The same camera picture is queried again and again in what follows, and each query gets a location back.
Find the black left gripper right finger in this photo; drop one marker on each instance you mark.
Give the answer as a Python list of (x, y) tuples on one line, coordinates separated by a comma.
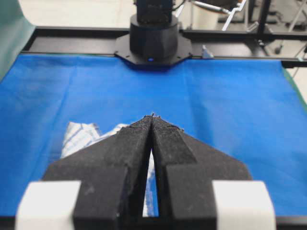
[(185, 169)]

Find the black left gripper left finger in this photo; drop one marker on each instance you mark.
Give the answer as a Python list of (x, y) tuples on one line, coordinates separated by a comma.
[(113, 174)]

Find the blue white checked towel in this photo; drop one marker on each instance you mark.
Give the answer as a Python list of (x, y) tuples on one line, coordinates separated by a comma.
[(79, 136)]

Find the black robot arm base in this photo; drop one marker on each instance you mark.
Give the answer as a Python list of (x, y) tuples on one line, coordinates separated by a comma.
[(153, 37)]

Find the blue table cloth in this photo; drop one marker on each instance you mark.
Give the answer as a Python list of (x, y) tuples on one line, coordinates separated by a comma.
[(248, 109)]

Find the green backdrop curtain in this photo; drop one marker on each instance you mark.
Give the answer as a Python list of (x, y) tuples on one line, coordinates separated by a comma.
[(15, 32)]

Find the black aluminium frame rail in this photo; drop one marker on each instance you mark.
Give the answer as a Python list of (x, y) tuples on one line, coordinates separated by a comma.
[(193, 44)]

